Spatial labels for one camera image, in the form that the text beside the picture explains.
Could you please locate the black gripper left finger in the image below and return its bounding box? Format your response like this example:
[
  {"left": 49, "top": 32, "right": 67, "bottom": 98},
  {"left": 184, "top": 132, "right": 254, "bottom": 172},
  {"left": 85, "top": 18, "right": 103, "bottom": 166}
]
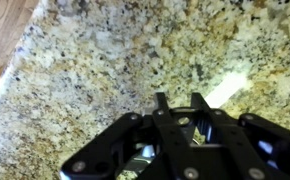
[{"left": 59, "top": 92, "right": 199, "bottom": 180}]

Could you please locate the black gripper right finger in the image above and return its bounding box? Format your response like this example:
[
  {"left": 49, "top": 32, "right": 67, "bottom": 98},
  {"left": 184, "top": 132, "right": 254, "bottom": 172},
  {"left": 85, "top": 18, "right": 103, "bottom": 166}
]
[{"left": 190, "top": 92, "right": 290, "bottom": 180}]

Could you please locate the large steel measuring cup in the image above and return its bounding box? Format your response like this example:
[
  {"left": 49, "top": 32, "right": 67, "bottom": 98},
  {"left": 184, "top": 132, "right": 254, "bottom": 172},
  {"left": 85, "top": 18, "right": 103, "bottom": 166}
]
[{"left": 128, "top": 106, "right": 216, "bottom": 174}]

